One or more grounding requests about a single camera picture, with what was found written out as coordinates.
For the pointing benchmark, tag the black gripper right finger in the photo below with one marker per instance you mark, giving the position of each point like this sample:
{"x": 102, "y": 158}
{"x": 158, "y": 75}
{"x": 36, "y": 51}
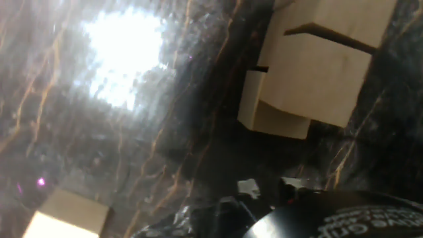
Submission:
{"x": 292, "y": 190}

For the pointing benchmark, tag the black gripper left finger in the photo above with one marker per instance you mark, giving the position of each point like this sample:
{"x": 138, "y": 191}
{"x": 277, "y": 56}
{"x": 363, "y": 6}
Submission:
{"x": 228, "y": 218}

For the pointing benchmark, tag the dark marble pattern mat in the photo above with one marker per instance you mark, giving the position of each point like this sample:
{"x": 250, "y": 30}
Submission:
{"x": 99, "y": 148}

